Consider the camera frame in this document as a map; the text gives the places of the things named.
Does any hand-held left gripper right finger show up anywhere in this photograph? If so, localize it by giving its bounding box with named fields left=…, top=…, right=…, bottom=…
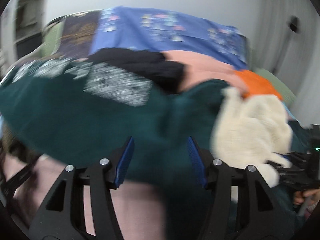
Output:
left=186, top=136, right=293, bottom=240

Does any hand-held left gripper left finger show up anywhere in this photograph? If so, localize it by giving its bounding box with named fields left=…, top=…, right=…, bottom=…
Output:
left=29, top=136, right=135, bottom=240

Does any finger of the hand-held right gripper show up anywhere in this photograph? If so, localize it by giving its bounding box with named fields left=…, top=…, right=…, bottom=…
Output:
left=266, top=152, right=304, bottom=188

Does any dark green printed sweater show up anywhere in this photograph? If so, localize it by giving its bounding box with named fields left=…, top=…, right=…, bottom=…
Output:
left=0, top=56, right=312, bottom=240

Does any cream fuzzy garment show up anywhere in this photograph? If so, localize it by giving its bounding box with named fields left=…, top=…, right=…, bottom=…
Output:
left=211, top=86, right=294, bottom=188

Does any person's right hand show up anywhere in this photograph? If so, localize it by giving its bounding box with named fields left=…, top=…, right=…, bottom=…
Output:
left=292, top=189, right=317, bottom=215

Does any pink dotted bed sheet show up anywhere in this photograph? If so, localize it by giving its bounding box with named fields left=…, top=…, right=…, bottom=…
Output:
left=5, top=152, right=170, bottom=240

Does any pink quilted jacket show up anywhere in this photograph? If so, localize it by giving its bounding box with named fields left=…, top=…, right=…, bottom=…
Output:
left=161, top=50, right=248, bottom=93

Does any orange puffer jacket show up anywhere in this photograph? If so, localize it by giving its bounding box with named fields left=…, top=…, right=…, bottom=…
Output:
left=234, top=69, right=284, bottom=100

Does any black puffer jacket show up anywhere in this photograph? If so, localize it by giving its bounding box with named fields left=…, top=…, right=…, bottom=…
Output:
left=87, top=48, right=187, bottom=94

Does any olive brown garment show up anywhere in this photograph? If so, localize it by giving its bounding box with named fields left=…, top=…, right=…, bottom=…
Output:
left=0, top=135, right=43, bottom=205

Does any blue printed bed sheet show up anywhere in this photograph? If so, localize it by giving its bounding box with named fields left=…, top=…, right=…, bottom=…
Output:
left=89, top=6, right=250, bottom=70

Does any white curtain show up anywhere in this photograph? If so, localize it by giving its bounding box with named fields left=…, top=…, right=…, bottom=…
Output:
left=246, top=0, right=320, bottom=128

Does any dark printed cloth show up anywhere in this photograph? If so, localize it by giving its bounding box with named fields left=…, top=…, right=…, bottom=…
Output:
left=56, top=11, right=100, bottom=58

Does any black floor lamp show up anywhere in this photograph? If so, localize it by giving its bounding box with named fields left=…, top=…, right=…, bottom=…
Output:
left=274, top=16, right=300, bottom=73

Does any white shelf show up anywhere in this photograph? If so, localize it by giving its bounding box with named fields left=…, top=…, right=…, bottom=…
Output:
left=14, top=0, right=48, bottom=53

